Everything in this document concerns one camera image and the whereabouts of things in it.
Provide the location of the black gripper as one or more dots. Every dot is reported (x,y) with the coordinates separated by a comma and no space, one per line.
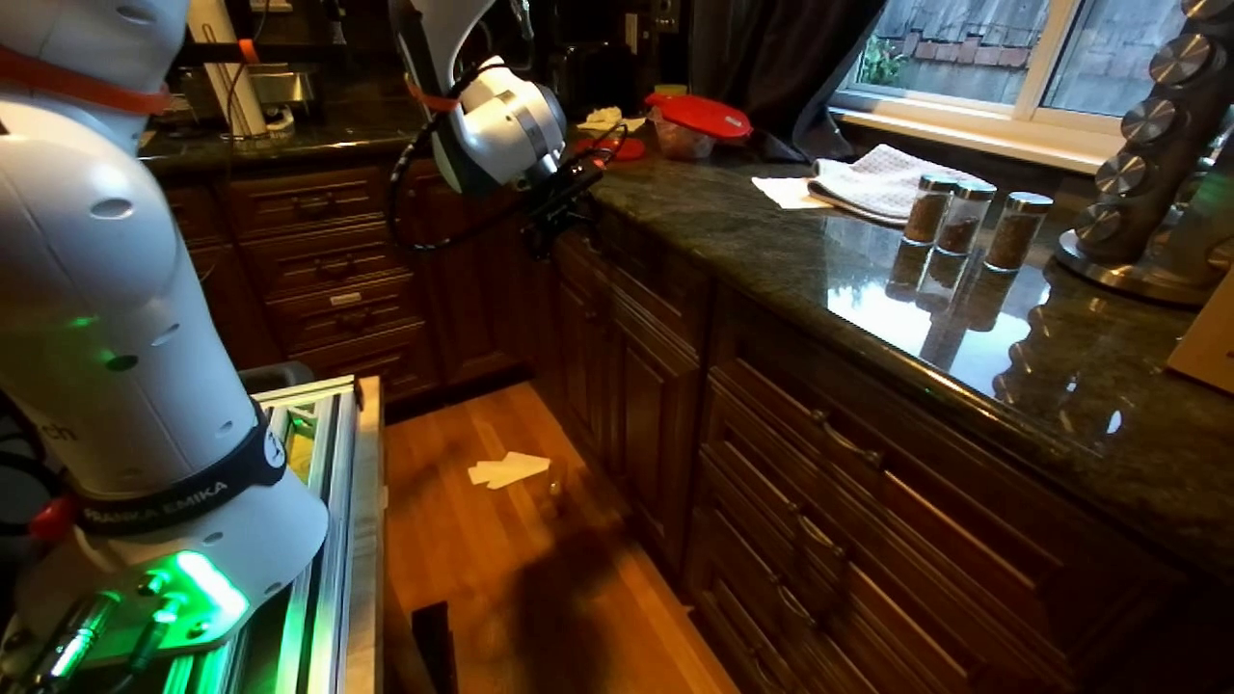
(553,202)

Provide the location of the wooden drawer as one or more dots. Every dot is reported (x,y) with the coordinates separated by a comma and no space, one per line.
(646,269)

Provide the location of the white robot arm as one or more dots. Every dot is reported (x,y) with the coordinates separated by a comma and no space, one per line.
(181,516)

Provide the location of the red plate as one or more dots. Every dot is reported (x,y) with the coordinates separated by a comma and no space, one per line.
(617,150)

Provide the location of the white cloth on plate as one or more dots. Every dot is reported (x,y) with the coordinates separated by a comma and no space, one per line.
(603,120)

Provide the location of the red lidded glass bowl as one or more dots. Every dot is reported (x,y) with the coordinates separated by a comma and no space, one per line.
(693,125)

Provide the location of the dark wood cabinet door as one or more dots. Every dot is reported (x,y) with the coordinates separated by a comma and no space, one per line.
(629,378)

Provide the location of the white paper sheet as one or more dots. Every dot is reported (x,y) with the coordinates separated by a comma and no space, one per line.
(792,196)

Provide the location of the dark curtain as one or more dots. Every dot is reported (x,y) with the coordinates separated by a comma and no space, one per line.
(780,65)

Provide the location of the white paper on floor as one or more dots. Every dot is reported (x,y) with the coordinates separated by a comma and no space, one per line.
(508,471)

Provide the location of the grey folded dish towel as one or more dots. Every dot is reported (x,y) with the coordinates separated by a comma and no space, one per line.
(881,184)

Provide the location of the left spice jar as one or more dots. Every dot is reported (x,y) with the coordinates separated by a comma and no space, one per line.
(927,210)

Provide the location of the middle spice jar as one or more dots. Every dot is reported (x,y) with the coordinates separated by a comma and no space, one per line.
(962,219)

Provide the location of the white framed window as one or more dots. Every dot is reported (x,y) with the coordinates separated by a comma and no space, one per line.
(1022,79)

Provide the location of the steel rotating spice rack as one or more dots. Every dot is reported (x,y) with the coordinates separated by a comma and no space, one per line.
(1146,229)

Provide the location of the cardboard piece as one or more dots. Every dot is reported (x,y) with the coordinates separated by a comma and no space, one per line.
(1203,353)

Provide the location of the back wall drawer stack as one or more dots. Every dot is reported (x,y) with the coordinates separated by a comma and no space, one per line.
(328,279)

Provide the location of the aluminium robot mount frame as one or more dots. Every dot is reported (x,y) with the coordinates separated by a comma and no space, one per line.
(323,634)

